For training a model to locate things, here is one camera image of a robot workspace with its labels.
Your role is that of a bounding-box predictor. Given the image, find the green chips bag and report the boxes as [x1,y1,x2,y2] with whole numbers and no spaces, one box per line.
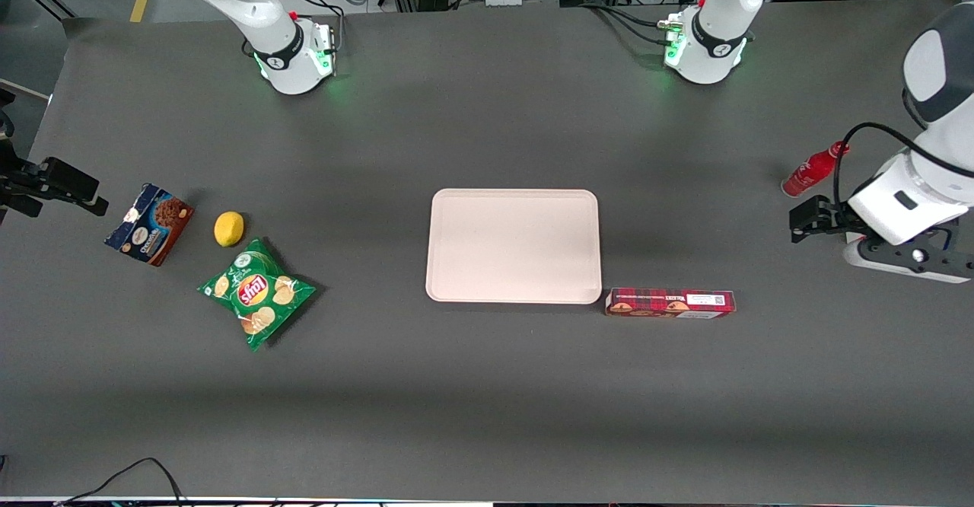
[197,238,317,352]

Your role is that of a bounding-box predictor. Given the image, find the yellow lemon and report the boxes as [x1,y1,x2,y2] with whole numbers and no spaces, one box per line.
[214,211,246,248]

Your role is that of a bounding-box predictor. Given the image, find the red bottle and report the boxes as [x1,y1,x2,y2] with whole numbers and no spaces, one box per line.
[781,140,851,199]

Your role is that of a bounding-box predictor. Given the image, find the black camera on mount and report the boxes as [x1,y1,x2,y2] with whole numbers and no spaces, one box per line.
[0,155,109,218]

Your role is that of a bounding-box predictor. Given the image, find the beige plastic tray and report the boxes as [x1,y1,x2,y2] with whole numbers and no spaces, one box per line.
[425,188,603,305]

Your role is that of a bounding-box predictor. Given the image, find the red tartan cookie box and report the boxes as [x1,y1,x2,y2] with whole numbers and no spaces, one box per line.
[605,288,737,317]

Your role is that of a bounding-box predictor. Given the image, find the black cable on table edge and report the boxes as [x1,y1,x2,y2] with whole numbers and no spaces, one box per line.
[53,458,187,507]

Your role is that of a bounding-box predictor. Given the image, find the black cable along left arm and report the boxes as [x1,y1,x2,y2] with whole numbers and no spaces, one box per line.
[833,122,938,218]

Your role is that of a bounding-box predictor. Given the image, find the blue brown chocolate cookie box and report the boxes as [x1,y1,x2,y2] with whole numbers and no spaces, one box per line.
[104,183,196,267]

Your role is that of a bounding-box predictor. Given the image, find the black cables at arm base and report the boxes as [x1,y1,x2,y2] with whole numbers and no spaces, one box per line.
[578,1,686,47]

